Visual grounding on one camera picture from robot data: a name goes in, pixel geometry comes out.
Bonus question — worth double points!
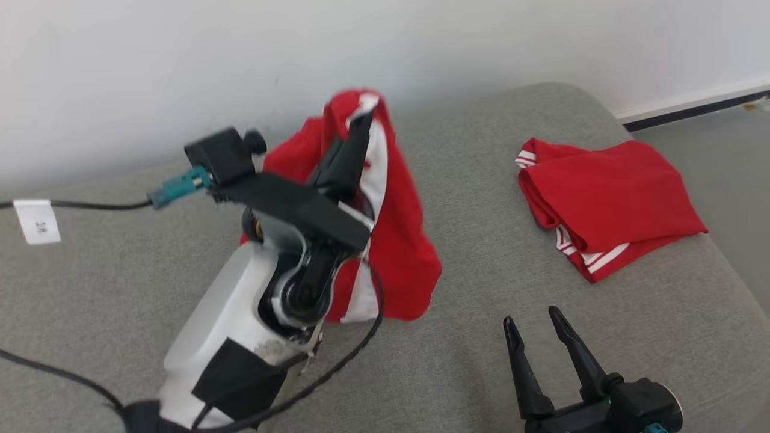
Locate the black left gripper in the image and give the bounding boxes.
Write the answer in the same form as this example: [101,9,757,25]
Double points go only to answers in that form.
[211,111,375,328]

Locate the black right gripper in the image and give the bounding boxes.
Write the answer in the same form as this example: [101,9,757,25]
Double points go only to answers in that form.
[503,306,614,433]

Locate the red shorts with white stripes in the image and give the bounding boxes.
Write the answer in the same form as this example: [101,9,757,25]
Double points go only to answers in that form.
[239,89,443,324]

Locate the red jersey with number print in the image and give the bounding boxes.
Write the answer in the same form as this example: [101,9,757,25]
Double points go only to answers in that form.
[515,137,709,284]

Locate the white skirting board black strip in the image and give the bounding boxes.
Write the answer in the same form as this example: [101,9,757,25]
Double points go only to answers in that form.
[614,77,770,133]

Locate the left camera cable teal plug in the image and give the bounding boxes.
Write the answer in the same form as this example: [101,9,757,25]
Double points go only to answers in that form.
[0,167,212,416]

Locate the white paper cable label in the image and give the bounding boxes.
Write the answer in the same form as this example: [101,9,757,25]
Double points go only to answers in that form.
[13,199,61,246]

